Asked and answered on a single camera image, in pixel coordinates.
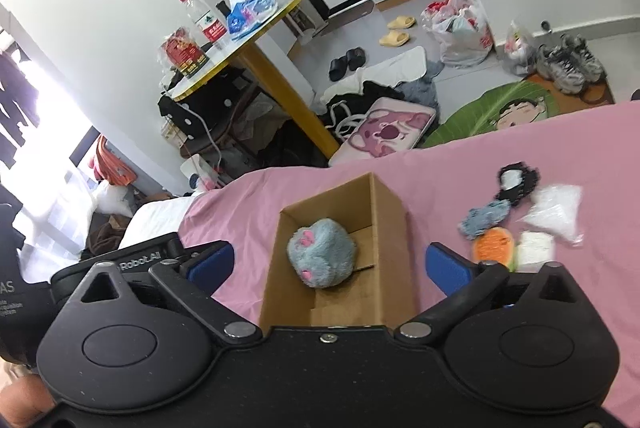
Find brown cardboard box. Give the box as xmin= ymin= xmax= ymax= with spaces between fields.
xmin=259 ymin=173 xmax=418 ymax=330

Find grey blue fuzzy cloth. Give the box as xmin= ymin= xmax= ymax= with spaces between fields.
xmin=459 ymin=199 xmax=511 ymax=240

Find black white tote bag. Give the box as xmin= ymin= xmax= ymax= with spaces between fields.
xmin=319 ymin=81 xmax=405 ymax=144

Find blue tissue packs on table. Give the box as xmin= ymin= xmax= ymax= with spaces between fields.
xmin=227 ymin=0 xmax=278 ymax=41

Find white soft packet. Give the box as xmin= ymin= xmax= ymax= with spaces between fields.
xmin=515 ymin=231 xmax=554 ymax=273

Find clear water bottle red cap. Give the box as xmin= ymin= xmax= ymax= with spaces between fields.
xmin=180 ymin=0 xmax=229 ymax=50

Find grey sneaker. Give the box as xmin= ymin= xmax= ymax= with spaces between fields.
xmin=561 ymin=33 xmax=606 ymax=84
xmin=536 ymin=44 xmax=587 ymax=95

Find yellow slipper far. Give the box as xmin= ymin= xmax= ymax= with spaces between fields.
xmin=387 ymin=15 xmax=416 ymax=30

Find yellow slipper near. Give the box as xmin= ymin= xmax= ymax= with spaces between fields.
xmin=378 ymin=30 xmax=411 ymax=47

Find yellow slipper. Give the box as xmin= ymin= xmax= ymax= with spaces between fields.
xmin=387 ymin=15 xmax=416 ymax=30
xmin=378 ymin=30 xmax=411 ymax=47

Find black slipper left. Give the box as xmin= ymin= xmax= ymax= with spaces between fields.
xmin=329 ymin=56 xmax=348 ymax=82

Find green leaf cartoon rug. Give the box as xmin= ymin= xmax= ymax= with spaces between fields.
xmin=418 ymin=80 xmax=560 ymax=148

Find black slipper right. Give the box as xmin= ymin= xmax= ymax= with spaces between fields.
xmin=346 ymin=47 xmax=367 ymax=71

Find black slipper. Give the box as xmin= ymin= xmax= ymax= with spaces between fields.
xmin=346 ymin=47 xmax=367 ymax=71
xmin=329 ymin=56 xmax=348 ymax=82

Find round yellow-edged table top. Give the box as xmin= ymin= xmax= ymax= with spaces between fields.
xmin=168 ymin=0 xmax=314 ymax=107

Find grey sneaker right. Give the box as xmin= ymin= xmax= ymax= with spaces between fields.
xmin=561 ymin=33 xmax=606 ymax=84

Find clear plastic bag white filling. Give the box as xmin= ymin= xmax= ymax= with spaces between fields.
xmin=521 ymin=184 xmax=584 ymax=246

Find pink bear cushion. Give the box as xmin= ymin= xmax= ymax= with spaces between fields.
xmin=330 ymin=97 xmax=437 ymax=165

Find red snack jar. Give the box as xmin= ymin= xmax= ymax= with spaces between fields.
xmin=160 ymin=27 xmax=209 ymax=78

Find grey fluffy plush toy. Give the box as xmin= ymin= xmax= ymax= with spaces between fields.
xmin=286 ymin=218 xmax=357 ymax=289

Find grey sneaker left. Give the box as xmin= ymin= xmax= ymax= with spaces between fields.
xmin=536 ymin=44 xmax=587 ymax=95

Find yellow table leg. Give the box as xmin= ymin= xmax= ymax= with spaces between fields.
xmin=240 ymin=43 xmax=338 ymax=159

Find grey blue floor cloth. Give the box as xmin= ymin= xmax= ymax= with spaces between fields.
xmin=395 ymin=60 xmax=445 ymax=115

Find small clear trash bag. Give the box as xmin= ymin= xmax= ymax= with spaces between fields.
xmin=503 ymin=20 xmax=537 ymax=76

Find white red plastic shopping bag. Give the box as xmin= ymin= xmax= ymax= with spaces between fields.
xmin=421 ymin=0 xmax=494 ymax=68

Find hamburger plush toy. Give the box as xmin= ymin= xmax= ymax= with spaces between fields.
xmin=472 ymin=227 xmax=515 ymax=272

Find pink bed sheet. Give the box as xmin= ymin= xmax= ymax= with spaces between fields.
xmin=179 ymin=102 xmax=639 ymax=427

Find white floor mat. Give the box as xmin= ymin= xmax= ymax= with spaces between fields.
xmin=319 ymin=46 xmax=427 ymax=105

